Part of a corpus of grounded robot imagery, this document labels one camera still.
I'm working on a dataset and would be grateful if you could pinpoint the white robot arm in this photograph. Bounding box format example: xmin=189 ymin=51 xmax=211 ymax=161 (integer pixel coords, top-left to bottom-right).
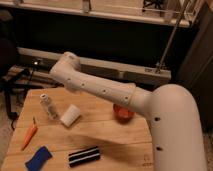
xmin=50 ymin=52 xmax=208 ymax=171

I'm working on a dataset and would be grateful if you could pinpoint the orange bowl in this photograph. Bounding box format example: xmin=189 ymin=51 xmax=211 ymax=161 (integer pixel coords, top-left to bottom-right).
xmin=113 ymin=104 xmax=134 ymax=122

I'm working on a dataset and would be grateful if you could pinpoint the white paper cup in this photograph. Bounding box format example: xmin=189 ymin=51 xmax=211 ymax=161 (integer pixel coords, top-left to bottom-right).
xmin=60 ymin=105 xmax=81 ymax=127

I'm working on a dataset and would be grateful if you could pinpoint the metal pole stand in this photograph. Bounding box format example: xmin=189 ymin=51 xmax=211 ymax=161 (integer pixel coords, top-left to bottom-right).
xmin=155 ymin=0 xmax=190 ymax=74

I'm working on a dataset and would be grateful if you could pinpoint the clear plastic bottle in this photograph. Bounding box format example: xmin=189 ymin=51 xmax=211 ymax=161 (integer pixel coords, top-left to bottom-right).
xmin=40 ymin=94 xmax=58 ymax=120

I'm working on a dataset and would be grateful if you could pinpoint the black white striped cloth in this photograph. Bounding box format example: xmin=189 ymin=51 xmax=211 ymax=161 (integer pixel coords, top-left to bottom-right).
xmin=68 ymin=146 xmax=101 ymax=167

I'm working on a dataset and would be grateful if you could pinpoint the orange toy carrot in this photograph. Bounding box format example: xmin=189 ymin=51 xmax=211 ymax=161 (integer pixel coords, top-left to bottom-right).
xmin=21 ymin=120 xmax=38 ymax=150

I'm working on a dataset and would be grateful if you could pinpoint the black office chair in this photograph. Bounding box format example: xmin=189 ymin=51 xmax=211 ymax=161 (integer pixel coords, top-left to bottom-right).
xmin=0 ymin=10 xmax=29 ymax=122

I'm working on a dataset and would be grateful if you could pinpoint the blue sponge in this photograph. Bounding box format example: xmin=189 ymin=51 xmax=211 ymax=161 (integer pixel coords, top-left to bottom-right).
xmin=25 ymin=146 xmax=52 ymax=171

